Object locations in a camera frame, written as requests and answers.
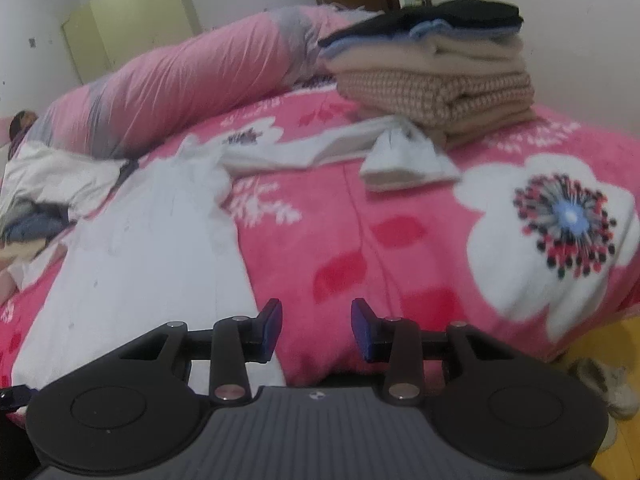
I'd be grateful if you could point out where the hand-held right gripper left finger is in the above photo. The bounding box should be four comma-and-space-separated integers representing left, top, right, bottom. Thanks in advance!
119, 298, 283, 406

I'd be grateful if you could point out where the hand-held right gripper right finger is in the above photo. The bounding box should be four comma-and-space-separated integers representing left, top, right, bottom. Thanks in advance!
351, 298, 520, 407

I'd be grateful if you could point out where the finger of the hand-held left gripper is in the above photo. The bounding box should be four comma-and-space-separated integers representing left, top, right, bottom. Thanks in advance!
0, 385, 32, 413

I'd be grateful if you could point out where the white button shirt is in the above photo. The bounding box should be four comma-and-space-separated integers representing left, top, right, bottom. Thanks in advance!
11, 115, 463, 390

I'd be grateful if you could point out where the pink floral blanket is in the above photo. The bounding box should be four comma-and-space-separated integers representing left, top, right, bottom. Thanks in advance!
0, 77, 640, 413

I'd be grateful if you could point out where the beige crumpled cloth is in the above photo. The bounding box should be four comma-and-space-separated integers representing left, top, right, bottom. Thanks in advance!
0, 240, 68, 267

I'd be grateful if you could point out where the dark blue crumpled cloth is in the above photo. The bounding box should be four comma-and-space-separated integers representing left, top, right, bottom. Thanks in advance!
1, 199, 70, 245

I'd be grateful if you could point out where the small dark cloth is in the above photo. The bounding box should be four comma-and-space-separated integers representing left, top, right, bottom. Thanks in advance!
116, 159, 140, 187

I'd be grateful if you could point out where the white crumpled garment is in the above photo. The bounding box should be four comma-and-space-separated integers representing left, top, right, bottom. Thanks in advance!
0, 141, 135, 222

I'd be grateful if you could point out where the plain beige folded garment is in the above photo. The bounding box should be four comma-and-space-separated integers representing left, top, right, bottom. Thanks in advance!
325, 35, 527, 81
427, 107, 538, 152

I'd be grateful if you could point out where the beige checked folded sweater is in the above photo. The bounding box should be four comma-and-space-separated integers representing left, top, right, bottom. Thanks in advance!
336, 69, 537, 131

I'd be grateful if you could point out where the grey white shoe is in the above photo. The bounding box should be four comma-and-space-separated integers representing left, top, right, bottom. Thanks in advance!
570, 356, 640, 422

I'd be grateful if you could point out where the pink grey rolled quilt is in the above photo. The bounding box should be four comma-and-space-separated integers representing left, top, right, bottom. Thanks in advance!
10, 4, 383, 161

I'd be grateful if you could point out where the light blue folded garment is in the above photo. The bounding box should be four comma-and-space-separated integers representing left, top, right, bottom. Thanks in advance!
320, 19, 521, 58

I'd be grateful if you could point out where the black folded garment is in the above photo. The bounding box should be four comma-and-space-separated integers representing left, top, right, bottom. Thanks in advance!
320, 0, 524, 46

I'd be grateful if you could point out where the yellow green wardrobe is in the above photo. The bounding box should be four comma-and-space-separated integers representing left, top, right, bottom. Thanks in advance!
60, 0, 204, 87

